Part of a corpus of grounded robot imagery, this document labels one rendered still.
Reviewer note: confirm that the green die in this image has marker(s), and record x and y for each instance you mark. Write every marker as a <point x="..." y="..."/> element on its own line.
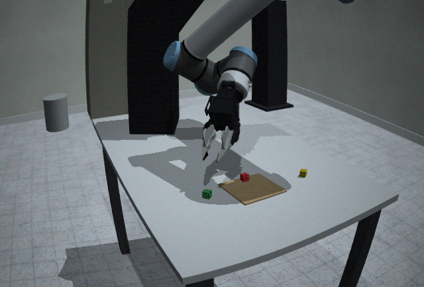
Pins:
<point x="206" y="194"/>

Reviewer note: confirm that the yellow die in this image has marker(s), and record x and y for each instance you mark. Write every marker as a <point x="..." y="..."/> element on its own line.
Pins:
<point x="303" y="173"/>

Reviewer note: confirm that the dark red die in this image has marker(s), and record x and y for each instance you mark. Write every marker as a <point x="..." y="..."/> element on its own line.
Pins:
<point x="244" y="177"/>

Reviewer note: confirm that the tan mat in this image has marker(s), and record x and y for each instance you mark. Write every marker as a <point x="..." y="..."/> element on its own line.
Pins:
<point x="256" y="189"/>

